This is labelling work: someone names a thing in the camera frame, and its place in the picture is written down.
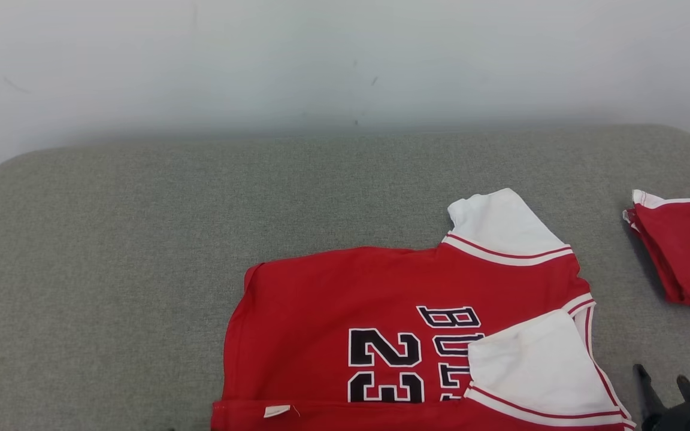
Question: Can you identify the red shorts white waistband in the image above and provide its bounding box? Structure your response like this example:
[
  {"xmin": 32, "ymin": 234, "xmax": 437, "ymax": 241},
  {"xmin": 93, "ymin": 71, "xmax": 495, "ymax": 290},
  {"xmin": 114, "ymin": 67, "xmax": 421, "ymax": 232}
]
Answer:
[{"xmin": 622, "ymin": 189, "xmax": 690, "ymax": 318}]

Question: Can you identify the red jersey number 23 print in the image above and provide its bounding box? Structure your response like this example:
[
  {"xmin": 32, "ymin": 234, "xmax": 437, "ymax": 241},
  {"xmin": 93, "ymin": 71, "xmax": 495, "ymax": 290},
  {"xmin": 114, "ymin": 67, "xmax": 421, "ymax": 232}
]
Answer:
[{"xmin": 210, "ymin": 187, "xmax": 638, "ymax": 431}]

